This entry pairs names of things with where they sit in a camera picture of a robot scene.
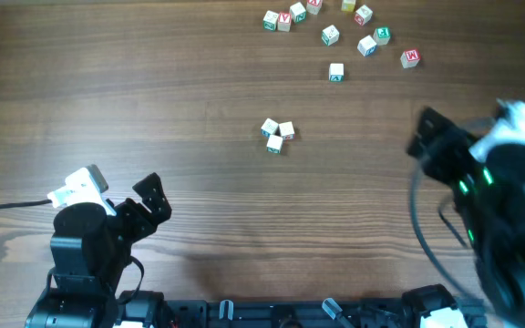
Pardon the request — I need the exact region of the green F wooden block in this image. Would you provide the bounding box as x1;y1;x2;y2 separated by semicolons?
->
373;26;391;46

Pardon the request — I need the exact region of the blue H wooden block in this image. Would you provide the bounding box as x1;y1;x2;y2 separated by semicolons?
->
261;118;279;138

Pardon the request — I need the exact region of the red O wooden block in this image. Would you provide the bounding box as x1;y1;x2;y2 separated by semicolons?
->
354;5;373;26

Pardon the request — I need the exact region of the red A wooden block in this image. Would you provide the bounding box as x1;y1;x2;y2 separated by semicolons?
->
277;12;292;32

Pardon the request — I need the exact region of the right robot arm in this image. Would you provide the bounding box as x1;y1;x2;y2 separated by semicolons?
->
407;103;525;327

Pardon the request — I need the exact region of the green N wooden block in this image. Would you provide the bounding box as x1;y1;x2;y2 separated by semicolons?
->
263;10;279;31

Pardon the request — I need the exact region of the left black cable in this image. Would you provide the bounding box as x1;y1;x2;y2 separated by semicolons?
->
0;198;53;218

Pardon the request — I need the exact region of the red edged wooden block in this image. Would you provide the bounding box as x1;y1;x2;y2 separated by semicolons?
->
279;121;295;140

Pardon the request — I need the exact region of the yellow wooden block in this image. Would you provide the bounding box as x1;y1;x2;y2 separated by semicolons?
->
341;0;356;12

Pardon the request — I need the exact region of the green A wooden block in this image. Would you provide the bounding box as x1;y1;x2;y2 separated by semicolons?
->
329;63;345;82

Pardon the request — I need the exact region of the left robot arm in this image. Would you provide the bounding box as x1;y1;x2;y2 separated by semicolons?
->
25;173;173;328

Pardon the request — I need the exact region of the blue edged wooden block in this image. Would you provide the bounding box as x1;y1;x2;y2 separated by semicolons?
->
357;36;377;56

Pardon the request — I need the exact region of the red M wooden block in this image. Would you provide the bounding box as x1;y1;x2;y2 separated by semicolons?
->
400;49;421;68

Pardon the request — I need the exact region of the green letter block top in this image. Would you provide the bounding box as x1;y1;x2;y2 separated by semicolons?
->
290;2;306;24

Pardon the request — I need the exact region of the red X wooden block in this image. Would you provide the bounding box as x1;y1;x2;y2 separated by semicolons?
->
306;0;323;15

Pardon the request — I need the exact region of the green P wooden block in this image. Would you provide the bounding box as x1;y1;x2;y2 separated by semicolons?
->
321;25;340;46

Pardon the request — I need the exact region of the plain number 2 block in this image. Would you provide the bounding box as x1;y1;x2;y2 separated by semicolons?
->
266;135;283;154

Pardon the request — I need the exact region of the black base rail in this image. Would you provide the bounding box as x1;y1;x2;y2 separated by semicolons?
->
165;298;420;328

